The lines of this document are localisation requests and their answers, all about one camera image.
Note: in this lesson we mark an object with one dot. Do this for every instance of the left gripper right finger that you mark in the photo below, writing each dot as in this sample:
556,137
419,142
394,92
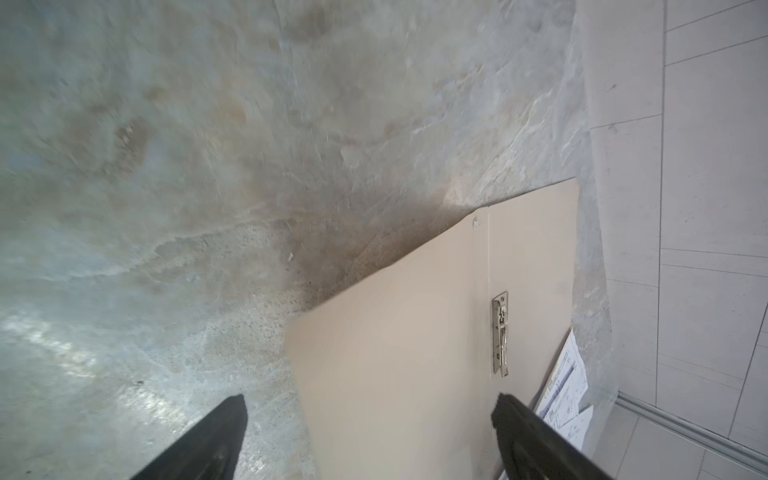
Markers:
530,449

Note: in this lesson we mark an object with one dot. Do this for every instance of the stack of printed sheets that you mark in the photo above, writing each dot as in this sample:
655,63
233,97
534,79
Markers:
558,405

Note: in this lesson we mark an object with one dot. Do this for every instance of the beige cardboard folder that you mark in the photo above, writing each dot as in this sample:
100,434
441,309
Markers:
395,375

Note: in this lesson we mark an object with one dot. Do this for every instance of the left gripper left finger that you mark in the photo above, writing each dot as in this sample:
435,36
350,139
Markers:
208,450

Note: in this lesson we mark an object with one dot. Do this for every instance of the metal folder clip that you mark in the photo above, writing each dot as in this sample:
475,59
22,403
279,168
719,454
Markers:
499,324

